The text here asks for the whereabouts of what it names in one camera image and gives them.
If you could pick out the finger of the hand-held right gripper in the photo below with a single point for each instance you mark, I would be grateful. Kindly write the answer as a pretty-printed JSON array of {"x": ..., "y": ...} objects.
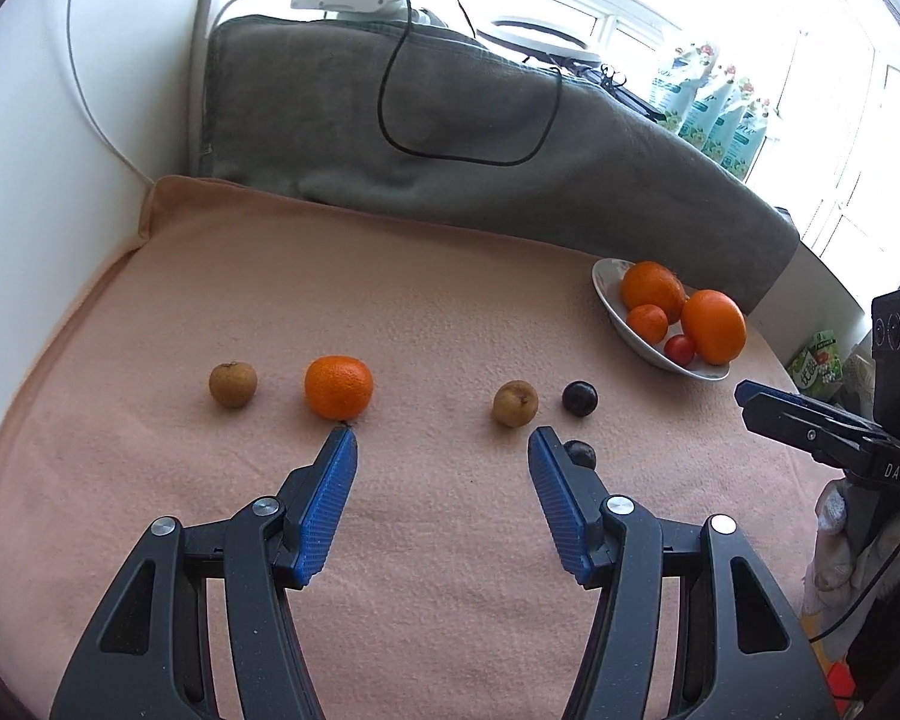
[
  {"x": 802, "y": 436},
  {"x": 769, "y": 394}
]

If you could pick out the small mandarin orange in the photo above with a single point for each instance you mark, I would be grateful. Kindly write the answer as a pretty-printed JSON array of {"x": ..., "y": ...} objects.
[
  {"x": 338, "y": 388},
  {"x": 649, "y": 322}
]

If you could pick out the floral rimmed white plate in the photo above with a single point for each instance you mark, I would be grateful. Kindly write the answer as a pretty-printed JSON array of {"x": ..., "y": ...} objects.
[{"x": 609, "y": 289}]

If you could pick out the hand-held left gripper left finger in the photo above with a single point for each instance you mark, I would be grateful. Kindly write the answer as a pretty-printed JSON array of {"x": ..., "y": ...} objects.
[{"x": 322, "y": 510}]

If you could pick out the red cherry tomato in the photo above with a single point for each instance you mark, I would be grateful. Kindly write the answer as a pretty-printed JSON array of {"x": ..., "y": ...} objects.
[{"x": 679, "y": 349}]

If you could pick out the red cardboard box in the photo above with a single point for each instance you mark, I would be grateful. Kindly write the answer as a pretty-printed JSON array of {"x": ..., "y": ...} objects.
[{"x": 844, "y": 681}]

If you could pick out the grey blanket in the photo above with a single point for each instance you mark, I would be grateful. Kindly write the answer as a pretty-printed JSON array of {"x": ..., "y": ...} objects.
[{"x": 457, "y": 127}]

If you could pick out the white green floral pouch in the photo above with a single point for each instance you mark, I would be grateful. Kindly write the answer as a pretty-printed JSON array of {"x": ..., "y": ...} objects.
[
  {"x": 754, "y": 142},
  {"x": 731, "y": 135},
  {"x": 679, "y": 86},
  {"x": 709, "y": 112}
]

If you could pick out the large rough-skinned orange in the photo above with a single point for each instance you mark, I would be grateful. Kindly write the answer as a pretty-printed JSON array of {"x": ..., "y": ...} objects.
[{"x": 651, "y": 289}]

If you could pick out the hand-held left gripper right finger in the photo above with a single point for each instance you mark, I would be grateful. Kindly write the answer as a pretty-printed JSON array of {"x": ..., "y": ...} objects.
[{"x": 562, "y": 510}]

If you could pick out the white side panel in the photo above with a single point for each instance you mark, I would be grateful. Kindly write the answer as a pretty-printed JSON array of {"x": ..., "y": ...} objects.
[{"x": 45, "y": 165}]

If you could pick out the person's right hand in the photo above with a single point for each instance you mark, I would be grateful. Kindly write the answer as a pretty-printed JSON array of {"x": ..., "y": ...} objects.
[{"x": 832, "y": 540}]

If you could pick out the smooth oval orange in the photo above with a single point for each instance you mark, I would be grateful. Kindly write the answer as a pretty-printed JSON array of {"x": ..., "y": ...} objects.
[{"x": 714, "y": 326}]

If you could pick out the dark purple plum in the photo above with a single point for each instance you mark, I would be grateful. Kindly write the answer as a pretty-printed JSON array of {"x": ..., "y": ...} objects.
[
  {"x": 581, "y": 454},
  {"x": 579, "y": 397}
]

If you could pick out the green snack packet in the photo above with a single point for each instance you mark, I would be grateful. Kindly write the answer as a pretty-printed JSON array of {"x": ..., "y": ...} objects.
[{"x": 817, "y": 364}]

